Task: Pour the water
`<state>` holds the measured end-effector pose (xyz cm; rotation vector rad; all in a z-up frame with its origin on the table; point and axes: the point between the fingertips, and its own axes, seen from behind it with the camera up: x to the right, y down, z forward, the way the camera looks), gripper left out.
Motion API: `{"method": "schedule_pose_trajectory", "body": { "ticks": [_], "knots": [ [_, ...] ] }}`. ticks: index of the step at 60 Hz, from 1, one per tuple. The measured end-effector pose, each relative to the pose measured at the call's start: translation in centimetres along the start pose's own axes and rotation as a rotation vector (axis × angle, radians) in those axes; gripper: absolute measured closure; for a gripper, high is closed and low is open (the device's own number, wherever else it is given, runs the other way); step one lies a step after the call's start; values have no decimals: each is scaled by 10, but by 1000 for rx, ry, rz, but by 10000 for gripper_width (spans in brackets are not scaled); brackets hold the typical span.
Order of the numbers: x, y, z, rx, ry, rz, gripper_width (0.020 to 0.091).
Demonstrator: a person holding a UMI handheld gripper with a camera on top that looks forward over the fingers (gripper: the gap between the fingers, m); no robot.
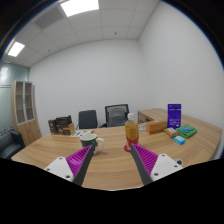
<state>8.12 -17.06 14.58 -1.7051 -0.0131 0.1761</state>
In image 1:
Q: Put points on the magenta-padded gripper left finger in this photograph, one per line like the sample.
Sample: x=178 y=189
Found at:
x=78 y=160

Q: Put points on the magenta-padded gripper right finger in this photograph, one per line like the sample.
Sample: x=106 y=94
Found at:
x=147 y=160

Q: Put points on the yellow tea drink bottle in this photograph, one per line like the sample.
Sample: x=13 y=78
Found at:
x=131 y=131

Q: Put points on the green and white mug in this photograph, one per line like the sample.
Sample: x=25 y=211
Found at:
x=88 y=141

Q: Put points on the flat round red coaster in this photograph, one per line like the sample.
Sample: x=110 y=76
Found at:
x=126 y=149

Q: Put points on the white printed leaflet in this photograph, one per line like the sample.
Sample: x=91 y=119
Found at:
x=80 y=133

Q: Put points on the small round white disc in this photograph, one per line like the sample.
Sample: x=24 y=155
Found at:
x=179 y=161

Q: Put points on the orange-brown box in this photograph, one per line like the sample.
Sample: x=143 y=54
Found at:
x=156 y=127

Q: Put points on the tan labelled box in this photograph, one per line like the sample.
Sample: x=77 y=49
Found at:
x=171 y=132

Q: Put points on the small blue box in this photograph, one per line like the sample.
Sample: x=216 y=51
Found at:
x=179 y=140

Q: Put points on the black office chair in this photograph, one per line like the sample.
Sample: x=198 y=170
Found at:
x=87 y=119

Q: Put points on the wooden side desk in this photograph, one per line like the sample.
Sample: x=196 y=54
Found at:
x=150 y=114

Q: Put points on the green packet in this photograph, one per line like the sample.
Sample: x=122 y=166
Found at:
x=186 y=131

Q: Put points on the purple standing card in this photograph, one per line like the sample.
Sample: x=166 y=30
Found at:
x=174 y=116

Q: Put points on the mesh-back office chair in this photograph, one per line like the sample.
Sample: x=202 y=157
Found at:
x=116 y=116

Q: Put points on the wooden shelf cabinet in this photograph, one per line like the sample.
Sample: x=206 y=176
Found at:
x=26 y=128

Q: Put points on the black leather sofa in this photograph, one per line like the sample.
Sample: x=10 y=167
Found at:
x=10 y=145

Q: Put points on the small ceiling light panel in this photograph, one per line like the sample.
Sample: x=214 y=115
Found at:
x=16 y=49

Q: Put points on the ceiling air vent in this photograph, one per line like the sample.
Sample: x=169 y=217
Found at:
x=48 y=17

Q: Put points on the large ceiling light panel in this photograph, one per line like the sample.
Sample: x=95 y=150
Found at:
x=80 y=7

